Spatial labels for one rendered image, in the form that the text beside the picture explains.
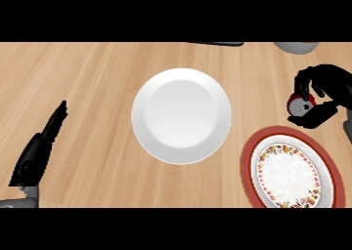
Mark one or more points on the red can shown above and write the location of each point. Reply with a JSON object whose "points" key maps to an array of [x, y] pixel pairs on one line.
{"points": [[297, 104]]}

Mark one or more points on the plain white plate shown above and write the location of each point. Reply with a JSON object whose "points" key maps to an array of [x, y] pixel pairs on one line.
{"points": [[180, 116]]}

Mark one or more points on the grey round object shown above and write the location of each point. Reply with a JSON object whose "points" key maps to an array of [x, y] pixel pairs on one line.
{"points": [[296, 47]]}

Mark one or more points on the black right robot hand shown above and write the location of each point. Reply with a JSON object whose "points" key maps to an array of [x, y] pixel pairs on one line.
{"points": [[333, 88]]}

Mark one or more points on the red-rimmed patterned plate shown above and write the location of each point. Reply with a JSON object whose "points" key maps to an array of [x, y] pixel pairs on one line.
{"points": [[290, 169]]}

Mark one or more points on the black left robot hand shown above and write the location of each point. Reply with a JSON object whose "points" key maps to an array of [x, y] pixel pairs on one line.
{"points": [[37, 151]]}

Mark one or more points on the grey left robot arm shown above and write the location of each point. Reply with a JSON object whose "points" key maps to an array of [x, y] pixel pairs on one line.
{"points": [[18, 199]]}

